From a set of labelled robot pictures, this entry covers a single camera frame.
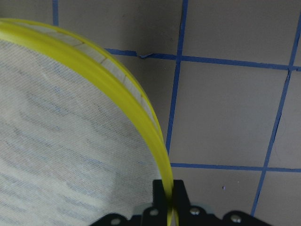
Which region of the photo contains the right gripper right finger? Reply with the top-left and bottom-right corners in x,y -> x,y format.
173,180 -> 208,226

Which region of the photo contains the yellow steamer layer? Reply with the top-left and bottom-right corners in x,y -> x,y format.
0,18 -> 174,226

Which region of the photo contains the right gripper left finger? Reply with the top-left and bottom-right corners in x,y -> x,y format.
141,179 -> 168,226

